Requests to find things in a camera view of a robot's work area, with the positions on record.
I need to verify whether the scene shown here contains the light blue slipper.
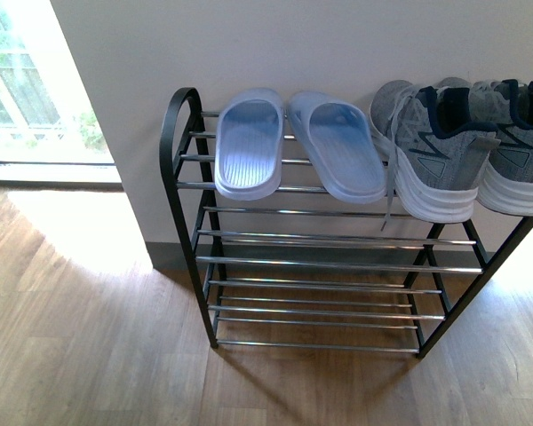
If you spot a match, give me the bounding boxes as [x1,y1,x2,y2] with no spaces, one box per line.
[287,91,386,204]
[214,88,284,201]

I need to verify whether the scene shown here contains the grey knit sneaker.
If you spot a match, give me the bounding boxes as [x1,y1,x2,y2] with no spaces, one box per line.
[370,80,500,224]
[437,77,533,217]

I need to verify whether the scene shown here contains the black metal shoe rack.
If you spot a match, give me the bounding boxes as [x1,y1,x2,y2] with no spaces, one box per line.
[159,88,533,358]

